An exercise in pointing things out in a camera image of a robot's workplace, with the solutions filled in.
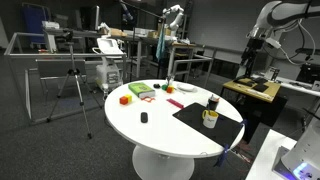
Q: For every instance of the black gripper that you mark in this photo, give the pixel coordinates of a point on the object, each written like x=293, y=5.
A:
x=250, y=50

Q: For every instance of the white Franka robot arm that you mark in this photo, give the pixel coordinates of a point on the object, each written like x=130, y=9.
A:
x=283, y=13

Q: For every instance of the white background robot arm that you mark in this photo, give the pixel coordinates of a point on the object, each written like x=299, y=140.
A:
x=175, y=20

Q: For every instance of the black cup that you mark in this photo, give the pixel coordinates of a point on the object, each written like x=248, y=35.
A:
x=212, y=105

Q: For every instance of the grey metal railing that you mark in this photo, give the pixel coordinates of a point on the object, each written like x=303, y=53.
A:
x=191, y=61

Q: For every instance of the blue tape strip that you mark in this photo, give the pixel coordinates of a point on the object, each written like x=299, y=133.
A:
x=244, y=123
x=222, y=155

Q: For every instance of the small white plate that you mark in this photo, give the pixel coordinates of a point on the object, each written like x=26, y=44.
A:
x=186, y=86

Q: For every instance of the stack of white plates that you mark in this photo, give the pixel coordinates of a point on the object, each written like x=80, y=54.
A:
x=186, y=90

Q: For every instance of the white mug yellow inside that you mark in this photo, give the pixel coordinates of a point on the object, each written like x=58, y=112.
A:
x=210, y=120

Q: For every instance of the black mat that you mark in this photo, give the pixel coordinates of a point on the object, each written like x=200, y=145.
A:
x=200, y=115

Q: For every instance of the glass holding pens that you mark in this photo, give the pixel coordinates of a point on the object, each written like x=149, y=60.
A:
x=170, y=81

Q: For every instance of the orange block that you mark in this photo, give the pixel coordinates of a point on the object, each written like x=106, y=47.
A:
x=170, y=89

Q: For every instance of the pink ruler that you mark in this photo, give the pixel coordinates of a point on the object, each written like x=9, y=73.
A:
x=175, y=103

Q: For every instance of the teal hanging cloth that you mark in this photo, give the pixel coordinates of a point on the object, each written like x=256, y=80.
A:
x=160, y=45

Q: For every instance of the small black object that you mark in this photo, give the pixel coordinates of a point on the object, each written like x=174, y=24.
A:
x=156, y=85

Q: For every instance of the green book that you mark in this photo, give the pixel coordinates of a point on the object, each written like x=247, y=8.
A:
x=141, y=90

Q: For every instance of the black boom stand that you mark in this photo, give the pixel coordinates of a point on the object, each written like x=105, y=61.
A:
x=133, y=53

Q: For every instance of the black oval mouse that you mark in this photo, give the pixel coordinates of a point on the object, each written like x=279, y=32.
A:
x=144, y=117

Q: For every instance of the small yellow cube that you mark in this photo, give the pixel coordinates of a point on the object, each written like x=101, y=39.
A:
x=129, y=97

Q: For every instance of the small red cube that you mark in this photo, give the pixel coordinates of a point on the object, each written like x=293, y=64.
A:
x=123, y=100

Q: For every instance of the cardboard box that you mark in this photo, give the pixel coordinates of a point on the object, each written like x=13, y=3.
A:
x=117, y=32

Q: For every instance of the white equipment cart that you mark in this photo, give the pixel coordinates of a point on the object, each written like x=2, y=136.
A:
x=108, y=70

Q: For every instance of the blue board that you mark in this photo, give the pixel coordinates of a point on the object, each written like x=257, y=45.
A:
x=33, y=20

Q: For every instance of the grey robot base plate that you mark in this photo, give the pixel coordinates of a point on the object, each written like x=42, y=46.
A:
x=280, y=163

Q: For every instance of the orange plastic frame piece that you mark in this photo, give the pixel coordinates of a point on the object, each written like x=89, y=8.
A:
x=148, y=99

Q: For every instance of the white round table pedestal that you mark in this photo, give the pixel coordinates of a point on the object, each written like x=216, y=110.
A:
x=162, y=165

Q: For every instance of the grey frame panel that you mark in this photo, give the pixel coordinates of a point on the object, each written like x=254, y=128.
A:
x=60, y=68

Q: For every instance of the grey metal frame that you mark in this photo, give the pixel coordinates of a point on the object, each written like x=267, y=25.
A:
x=50, y=55

